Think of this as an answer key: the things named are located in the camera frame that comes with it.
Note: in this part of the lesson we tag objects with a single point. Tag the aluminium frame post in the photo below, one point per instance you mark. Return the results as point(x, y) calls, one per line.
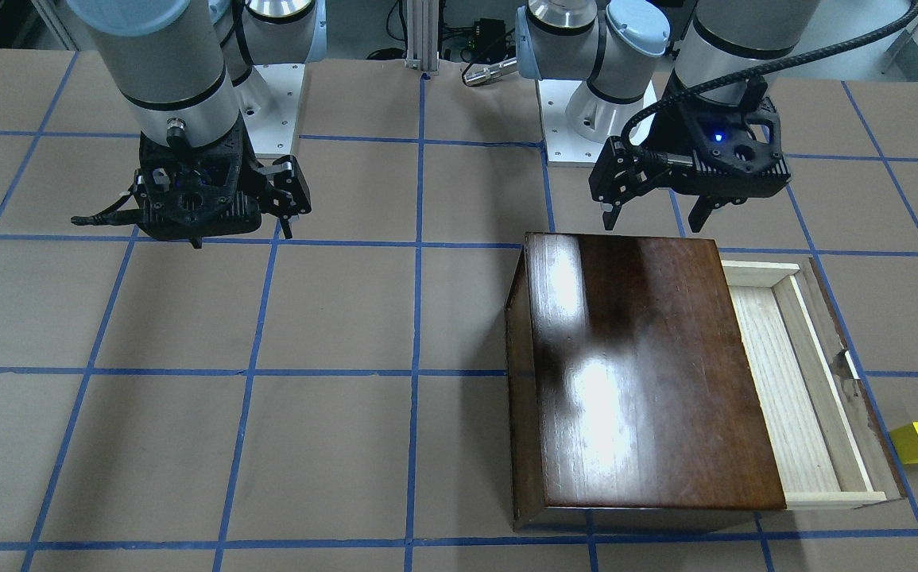
point(423, 33)

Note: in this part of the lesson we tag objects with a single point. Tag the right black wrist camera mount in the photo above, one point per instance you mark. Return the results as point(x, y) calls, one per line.
point(190, 194)

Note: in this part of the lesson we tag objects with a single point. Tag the dark wooden drawer cabinet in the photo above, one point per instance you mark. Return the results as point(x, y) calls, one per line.
point(632, 403)

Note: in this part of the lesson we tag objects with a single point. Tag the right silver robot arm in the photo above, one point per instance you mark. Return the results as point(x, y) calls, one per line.
point(215, 88)

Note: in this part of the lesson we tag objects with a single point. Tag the silver metal cylinder tool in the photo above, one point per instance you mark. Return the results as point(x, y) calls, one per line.
point(490, 72)

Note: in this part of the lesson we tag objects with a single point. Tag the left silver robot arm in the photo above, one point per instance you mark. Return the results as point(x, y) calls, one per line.
point(664, 108)

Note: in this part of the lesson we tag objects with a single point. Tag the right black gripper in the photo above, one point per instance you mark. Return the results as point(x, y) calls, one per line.
point(290, 185)

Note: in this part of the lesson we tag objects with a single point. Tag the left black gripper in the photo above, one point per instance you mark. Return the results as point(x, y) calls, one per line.
point(663, 133)

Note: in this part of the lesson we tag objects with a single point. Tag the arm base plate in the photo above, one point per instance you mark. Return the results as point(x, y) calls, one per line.
point(270, 102)
point(562, 119)

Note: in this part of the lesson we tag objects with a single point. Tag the light wood drawer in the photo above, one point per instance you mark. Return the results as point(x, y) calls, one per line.
point(829, 448)

